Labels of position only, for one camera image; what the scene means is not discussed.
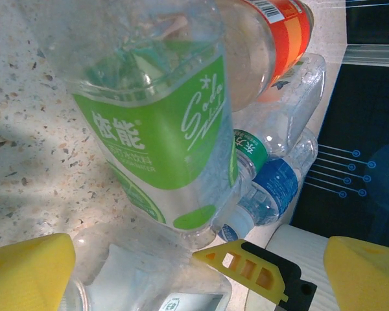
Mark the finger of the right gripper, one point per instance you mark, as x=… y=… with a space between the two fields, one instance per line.
x=246 y=262

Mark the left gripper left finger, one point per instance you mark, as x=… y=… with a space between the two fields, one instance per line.
x=26 y=275

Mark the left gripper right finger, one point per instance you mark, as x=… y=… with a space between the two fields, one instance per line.
x=366 y=278

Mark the clear bottle blue label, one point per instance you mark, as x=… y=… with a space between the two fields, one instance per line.
x=275 y=181

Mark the square bottle white label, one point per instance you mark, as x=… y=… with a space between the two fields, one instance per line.
x=142 y=278

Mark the clear bottle green neck label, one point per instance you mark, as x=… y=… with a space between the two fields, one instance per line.
x=288 y=123

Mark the clear bottle green soda label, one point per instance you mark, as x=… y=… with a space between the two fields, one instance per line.
x=149 y=129

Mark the gold cap bottle orange label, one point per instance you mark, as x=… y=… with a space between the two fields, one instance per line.
x=288 y=39

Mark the aluminium frame post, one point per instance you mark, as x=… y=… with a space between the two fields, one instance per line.
x=376 y=55

